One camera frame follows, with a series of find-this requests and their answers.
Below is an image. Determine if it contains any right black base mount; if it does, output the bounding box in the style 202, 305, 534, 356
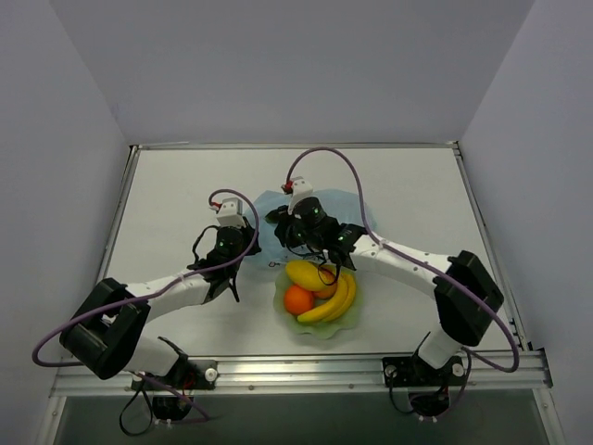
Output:
382, 330, 465, 388

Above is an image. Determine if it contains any yellow fake fruit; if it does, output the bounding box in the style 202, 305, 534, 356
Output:
284, 260, 336, 292

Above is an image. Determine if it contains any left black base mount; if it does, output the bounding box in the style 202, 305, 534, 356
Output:
132, 337, 219, 392

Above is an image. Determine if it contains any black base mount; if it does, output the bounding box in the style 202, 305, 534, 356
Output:
132, 337, 219, 392
382, 330, 465, 388

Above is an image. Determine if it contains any green scalloped bowl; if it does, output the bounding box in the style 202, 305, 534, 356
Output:
272, 271, 364, 340

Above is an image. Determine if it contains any fake peach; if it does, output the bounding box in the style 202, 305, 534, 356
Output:
313, 285, 337, 300

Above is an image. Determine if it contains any aluminium front rail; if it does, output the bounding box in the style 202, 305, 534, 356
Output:
50, 351, 552, 397

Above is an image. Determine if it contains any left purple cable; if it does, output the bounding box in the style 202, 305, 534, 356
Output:
31, 188, 260, 424

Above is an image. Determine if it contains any orange fake fruit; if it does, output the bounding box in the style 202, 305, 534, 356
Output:
284, 285, 314, 316

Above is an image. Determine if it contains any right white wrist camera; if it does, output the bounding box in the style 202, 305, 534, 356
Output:
281, 176, 313, 213

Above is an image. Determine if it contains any dark purple fake fruit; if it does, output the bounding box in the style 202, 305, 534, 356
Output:
265, 207, 284, 223

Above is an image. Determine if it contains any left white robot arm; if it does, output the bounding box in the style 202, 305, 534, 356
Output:
59, 223, 260, 388

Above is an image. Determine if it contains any yellow fake banana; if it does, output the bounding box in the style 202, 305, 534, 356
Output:
296, 273, 357, 324

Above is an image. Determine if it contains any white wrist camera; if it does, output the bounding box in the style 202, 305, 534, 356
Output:
281, 176, 313, 213
210, 197, 246, 228

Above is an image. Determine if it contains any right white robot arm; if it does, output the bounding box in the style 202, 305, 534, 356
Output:
266, 196, 504, 383

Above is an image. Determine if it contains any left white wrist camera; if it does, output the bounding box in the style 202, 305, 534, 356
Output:
210, 197, 246, 228

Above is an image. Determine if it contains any light blue plastic bag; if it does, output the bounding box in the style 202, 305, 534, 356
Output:
245, 189, 377, 269

